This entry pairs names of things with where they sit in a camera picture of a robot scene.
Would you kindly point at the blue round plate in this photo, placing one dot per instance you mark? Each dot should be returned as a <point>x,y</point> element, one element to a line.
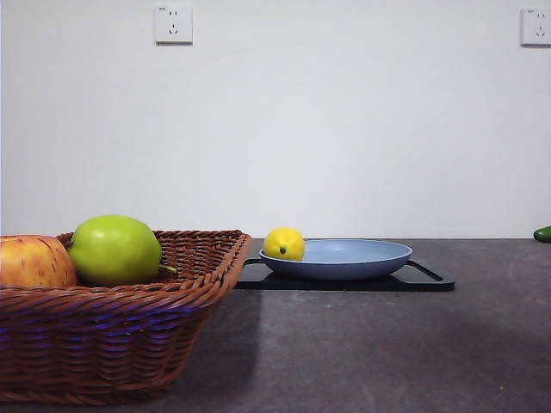
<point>344,258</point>

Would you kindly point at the green apple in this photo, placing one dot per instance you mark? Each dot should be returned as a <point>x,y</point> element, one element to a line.
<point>112,249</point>

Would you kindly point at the yellow lemon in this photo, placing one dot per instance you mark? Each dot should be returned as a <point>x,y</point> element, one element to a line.
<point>284,243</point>

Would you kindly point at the white wall socket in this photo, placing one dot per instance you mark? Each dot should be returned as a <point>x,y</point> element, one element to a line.
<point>173,26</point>
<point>537,28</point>

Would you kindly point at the dark green vegetable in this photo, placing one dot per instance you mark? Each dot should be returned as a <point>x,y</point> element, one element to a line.
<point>543,233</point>

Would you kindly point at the brown wicker basket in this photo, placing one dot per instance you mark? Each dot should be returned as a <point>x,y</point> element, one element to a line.
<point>107,335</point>

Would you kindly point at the black flat tray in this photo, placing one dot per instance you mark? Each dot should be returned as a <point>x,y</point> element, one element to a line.
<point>422,284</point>

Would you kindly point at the red yellow apple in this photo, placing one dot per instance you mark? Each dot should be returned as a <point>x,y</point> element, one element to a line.
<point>30,262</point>

